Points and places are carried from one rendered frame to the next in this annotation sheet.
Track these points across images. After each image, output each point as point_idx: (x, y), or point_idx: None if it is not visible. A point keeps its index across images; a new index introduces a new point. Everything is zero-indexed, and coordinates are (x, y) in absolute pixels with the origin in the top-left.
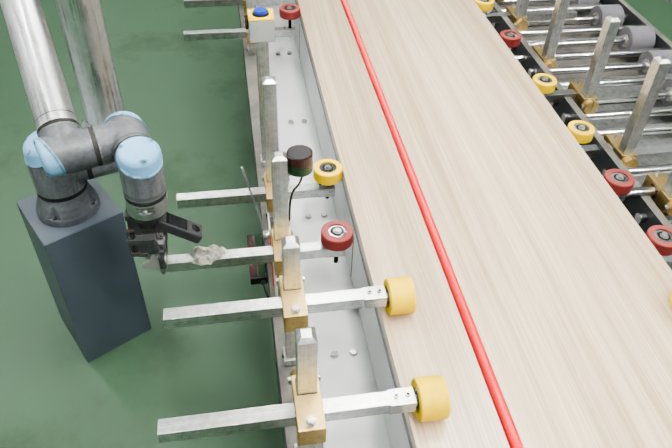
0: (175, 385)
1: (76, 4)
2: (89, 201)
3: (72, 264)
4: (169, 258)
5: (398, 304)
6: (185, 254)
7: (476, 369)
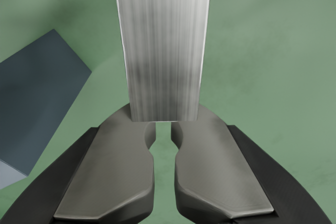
0: (109, 5)
1: None
2: None
3: (33, 131)
4: (158, 113)
5: None
6: (129, 25)
7: None
